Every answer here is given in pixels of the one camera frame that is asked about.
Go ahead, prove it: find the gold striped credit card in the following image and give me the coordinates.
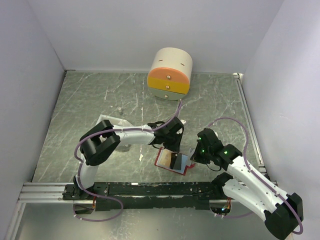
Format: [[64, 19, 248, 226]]
[[156, 149, 172, 168]]

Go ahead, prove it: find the black gold VIP card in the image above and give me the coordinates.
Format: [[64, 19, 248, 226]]
[[169, 152, 182, 171]]

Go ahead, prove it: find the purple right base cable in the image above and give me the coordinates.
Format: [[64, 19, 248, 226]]
[[214, 211, 255, 219]]

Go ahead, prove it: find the white card tray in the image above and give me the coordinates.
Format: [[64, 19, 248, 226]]
[[96, 114, 133, 127]]

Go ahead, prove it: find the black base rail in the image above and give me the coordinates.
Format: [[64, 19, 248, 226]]
[[62, 181, 227, 211]]

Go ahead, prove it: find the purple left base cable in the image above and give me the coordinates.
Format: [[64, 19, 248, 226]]
[[72, 189, 124, 222]]

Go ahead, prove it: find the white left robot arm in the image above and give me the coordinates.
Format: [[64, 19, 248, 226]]
[[73, 116, 184, 200]]

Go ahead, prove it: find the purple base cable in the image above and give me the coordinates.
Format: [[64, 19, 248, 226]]
[[214, 211, 255, 219], [72, 189, 124, 222]]

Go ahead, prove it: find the aluminium frame rail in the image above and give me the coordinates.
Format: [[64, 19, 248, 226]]
[[232, 72, 270, 180], [17, 182, 69, 204]]

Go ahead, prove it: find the silver VIP diamond card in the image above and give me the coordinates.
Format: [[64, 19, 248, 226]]
[[188, 148, 196, 167]]

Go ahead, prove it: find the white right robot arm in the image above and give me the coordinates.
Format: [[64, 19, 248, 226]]
[[191, 128, 304, 240]]

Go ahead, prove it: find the red card holder wallet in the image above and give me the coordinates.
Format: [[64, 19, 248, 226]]
[[154, 148, 196, 176]]

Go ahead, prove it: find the round three-drawer mini cabinet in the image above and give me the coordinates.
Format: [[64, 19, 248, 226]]
[[147, 47, 193, 101]]

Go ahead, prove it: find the aluminium front frame rail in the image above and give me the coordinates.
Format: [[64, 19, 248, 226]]
[[17, 182, 69, 204]]

